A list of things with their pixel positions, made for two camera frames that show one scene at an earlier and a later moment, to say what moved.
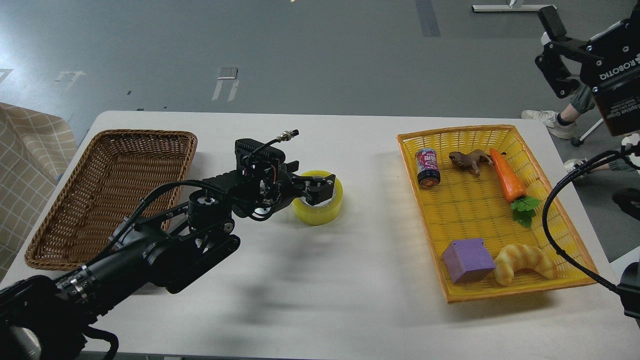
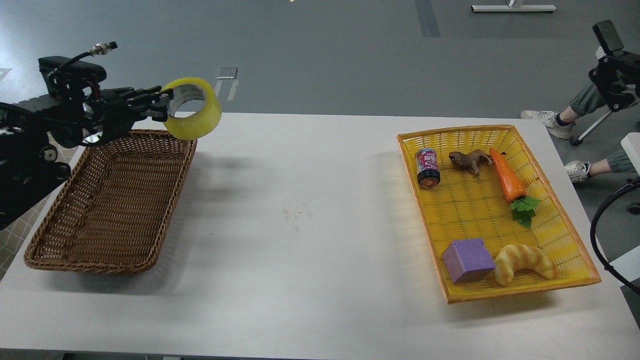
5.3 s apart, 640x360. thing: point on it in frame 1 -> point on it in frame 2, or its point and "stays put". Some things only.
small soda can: [428, 170] stays put
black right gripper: [609, 64] -> [617, 73]
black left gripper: [290, 187] -> [116, 116]
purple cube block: [468, 261] stays put
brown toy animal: [472, 160] stays put
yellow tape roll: [323, 215] -> [203, 123]
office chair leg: [576, 141] stays put
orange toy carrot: [523, 206] stays put
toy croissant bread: [515, 256] stays put
